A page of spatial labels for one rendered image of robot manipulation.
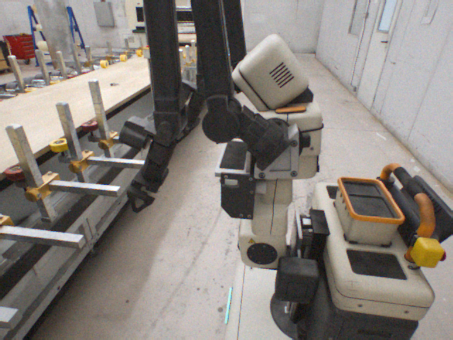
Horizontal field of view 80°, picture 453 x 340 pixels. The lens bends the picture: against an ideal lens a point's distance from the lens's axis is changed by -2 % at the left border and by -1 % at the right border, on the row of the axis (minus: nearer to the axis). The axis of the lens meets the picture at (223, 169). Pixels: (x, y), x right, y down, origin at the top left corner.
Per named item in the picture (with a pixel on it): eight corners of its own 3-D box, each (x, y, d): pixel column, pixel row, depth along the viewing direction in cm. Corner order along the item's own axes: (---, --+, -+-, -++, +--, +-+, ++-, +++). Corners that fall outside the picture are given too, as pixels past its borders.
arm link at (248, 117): (259, 126, 56) (260, 117, 61) (220, 94, 54) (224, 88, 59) (231, 156, 61) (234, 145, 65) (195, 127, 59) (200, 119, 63)
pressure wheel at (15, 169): (11, 197, 107) (-1, 173, 101) (19, 187, 114) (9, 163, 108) (33, 195, 109) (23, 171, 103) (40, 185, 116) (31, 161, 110)
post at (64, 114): (93, 195, 138) (67, 100, 113) (90, 198, 135) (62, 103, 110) (87, 194, 138) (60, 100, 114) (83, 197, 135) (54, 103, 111)
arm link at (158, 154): (173, 148, 62) (180, 138, 67) (146, 134, 62) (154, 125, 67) (164, 171, 66) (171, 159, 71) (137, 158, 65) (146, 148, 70)
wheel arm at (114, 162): (147, 167, 129) (146, 159, 127) (144, 171, 126) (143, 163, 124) (64, 161, 135) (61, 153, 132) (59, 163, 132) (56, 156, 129)
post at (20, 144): (61, 229, 116) (21, 122, 92) (56, 234, 113) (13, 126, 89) (54, 228, 117) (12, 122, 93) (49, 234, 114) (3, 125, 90)
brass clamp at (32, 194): (63, 183, 113) (59, 173, 111) (39, 203, 102) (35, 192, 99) (49, 182, 114) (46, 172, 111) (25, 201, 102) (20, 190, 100)
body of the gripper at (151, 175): (130, 185, 66) (139, 161, 63) (145, 163, 75) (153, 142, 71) (155, 195, 67) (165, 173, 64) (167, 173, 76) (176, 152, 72)
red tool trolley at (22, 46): (42, 61, 887) (33, 33, 846) (27, 65, 821) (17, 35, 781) (27, 61, 888) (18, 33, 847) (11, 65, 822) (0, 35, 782)
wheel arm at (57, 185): (122, 194, 107) (120, 185, 105) (118, 199, 104) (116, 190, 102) (23, 184, 112) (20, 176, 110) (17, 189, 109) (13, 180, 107)
